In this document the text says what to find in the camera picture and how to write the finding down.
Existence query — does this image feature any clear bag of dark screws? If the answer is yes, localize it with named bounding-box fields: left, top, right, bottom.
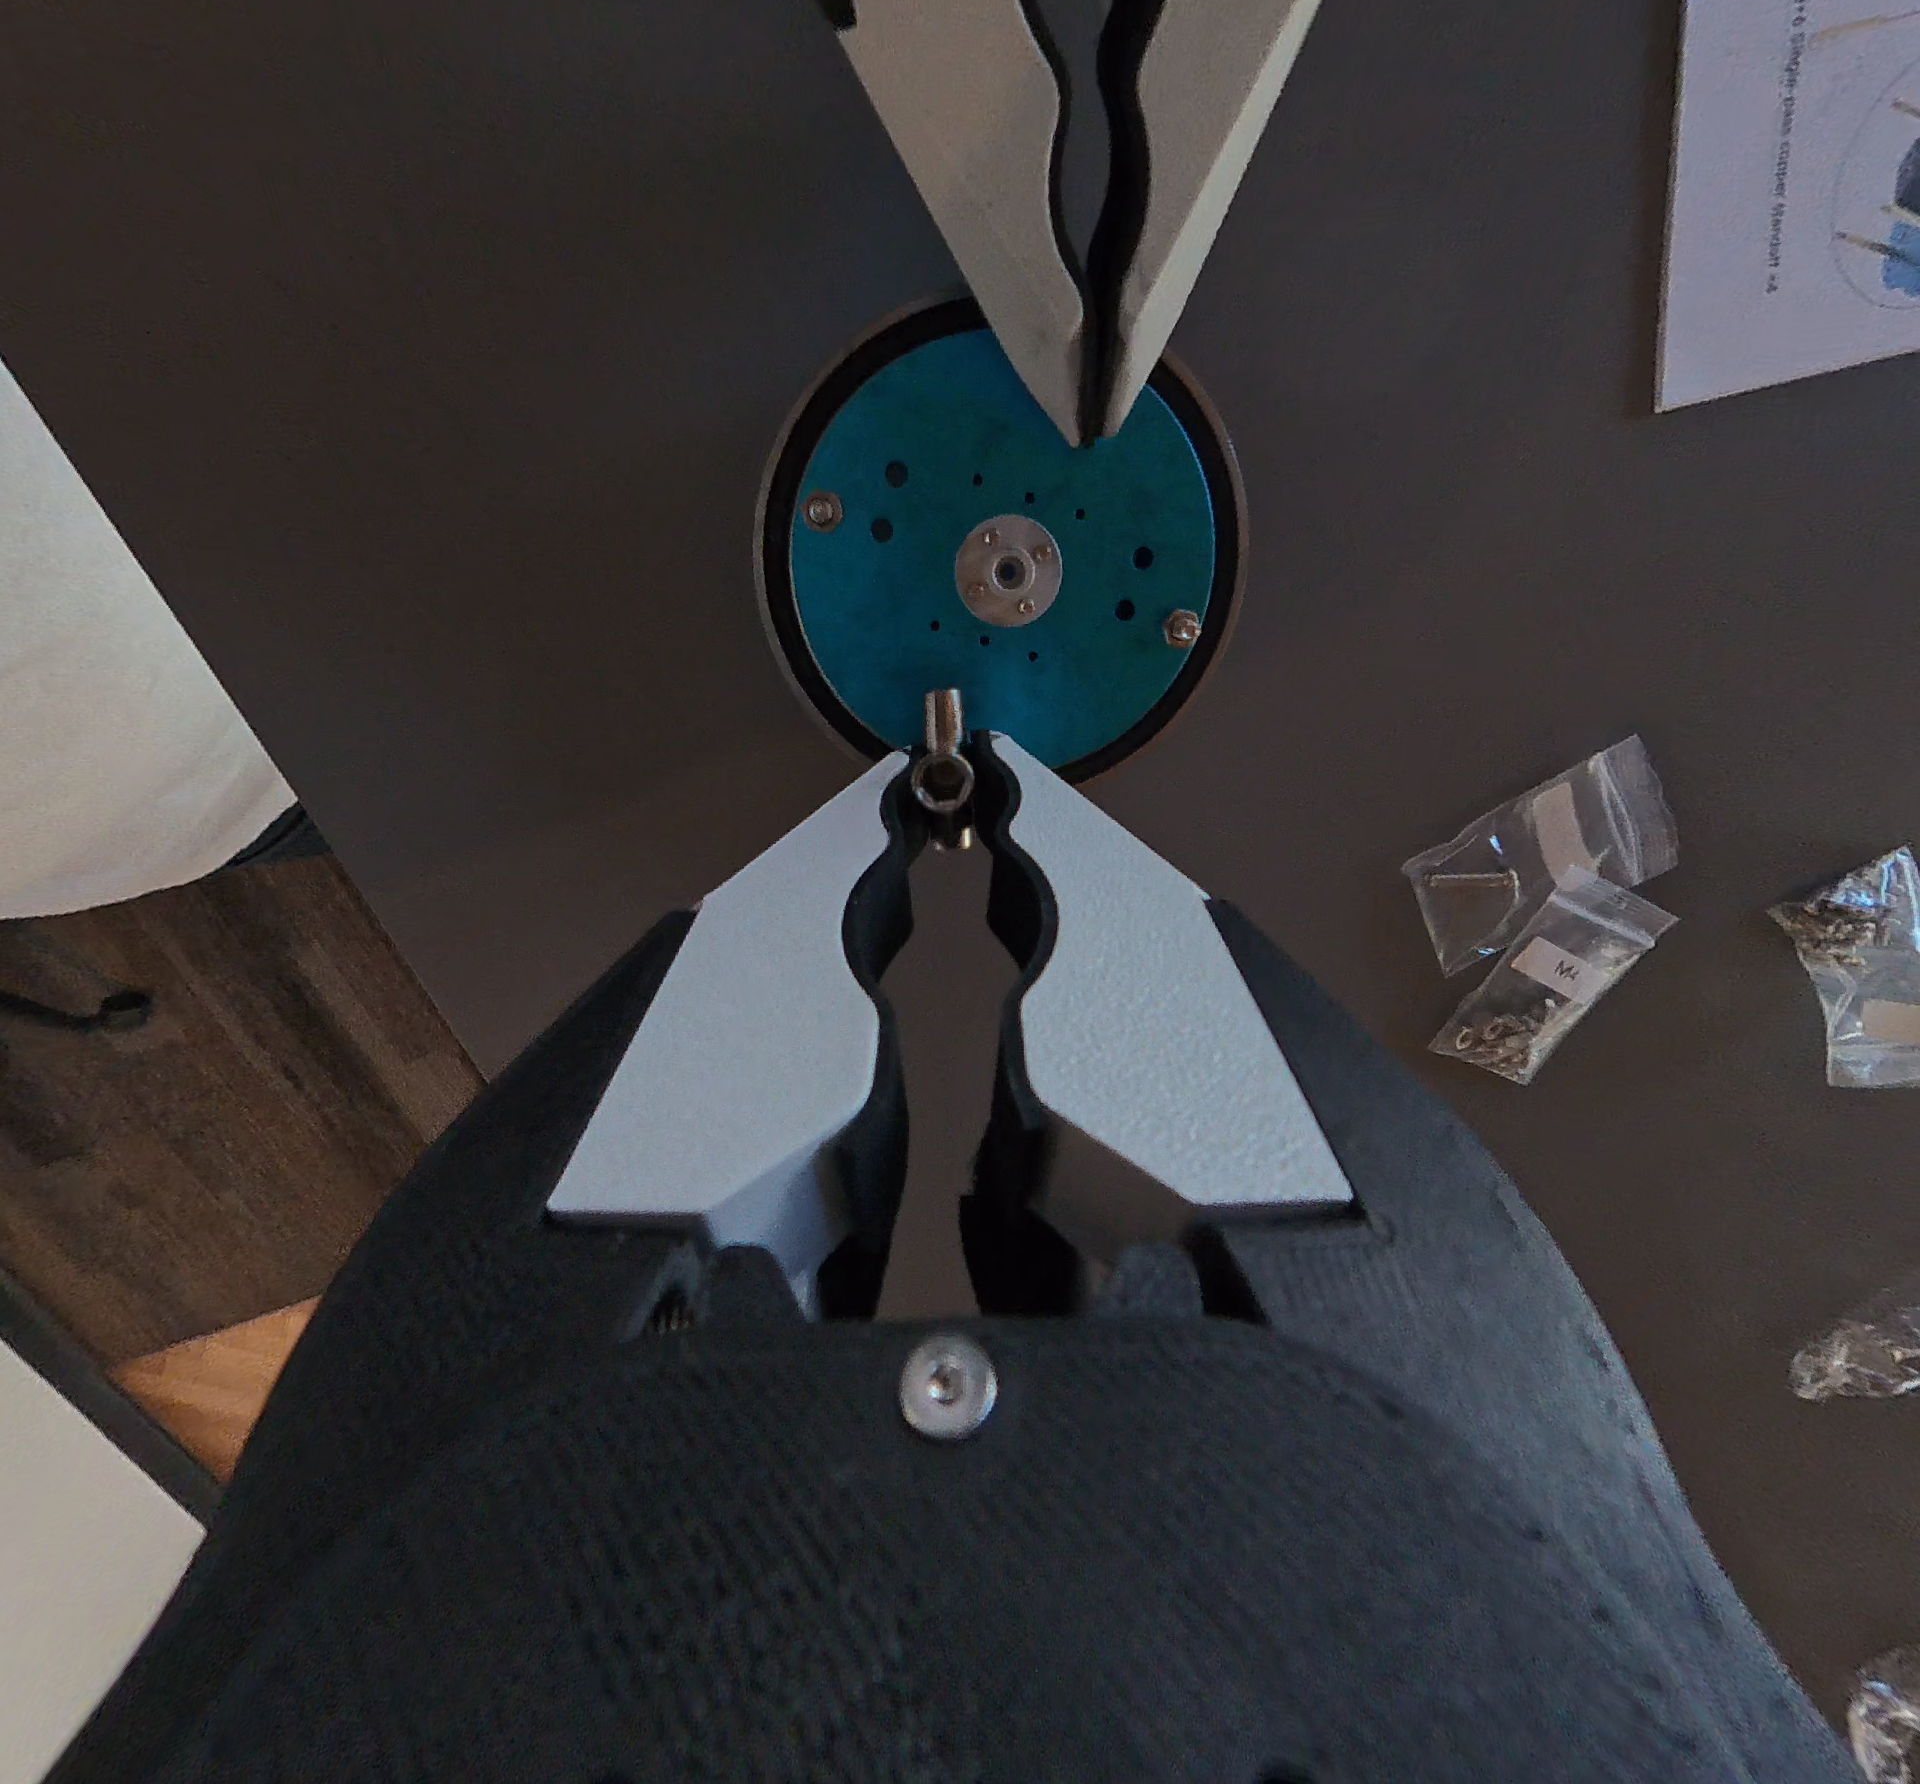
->
left=1768, top=846, right=1920, bottom=1086

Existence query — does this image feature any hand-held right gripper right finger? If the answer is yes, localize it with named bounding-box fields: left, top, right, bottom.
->
left=983, top=732, right=1354, bottom=1213

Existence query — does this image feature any crumpled clear plastic wrap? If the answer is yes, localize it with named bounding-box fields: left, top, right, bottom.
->
left=1847, top=1647, right=1920, bottom=1784
left=1788, top=1296, right=1920, bottom=1404

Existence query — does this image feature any metal cross socket wrench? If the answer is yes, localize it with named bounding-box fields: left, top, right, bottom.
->
left=919, top=688, right=987, bottom=852

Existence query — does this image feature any instruction sheet with blue drawings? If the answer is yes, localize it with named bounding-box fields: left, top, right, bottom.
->
left=1655, top=0, right=1920, bottom=415

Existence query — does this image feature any clear plastic parts bag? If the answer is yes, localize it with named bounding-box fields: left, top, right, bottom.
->
left=1429, top=876, right=1679, bottom=1082
left=1402, top=738, right=1679, bottom=976

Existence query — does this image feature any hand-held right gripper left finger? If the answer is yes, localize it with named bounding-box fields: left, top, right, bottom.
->
left=547, top=748, right=920, bottom=1277

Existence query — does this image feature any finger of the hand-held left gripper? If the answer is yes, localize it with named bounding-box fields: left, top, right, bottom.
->
left=816, top=0, right=1107, bottom=450
left=1083, top=0, right=1361, bottom=446

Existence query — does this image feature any person's white t-shirt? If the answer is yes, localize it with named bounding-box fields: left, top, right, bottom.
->
left=0, top=360, right=301, bottom=922

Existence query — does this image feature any blue disc with black rim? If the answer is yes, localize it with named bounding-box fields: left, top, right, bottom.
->
left=755, top=296, right=1249, bottom=782

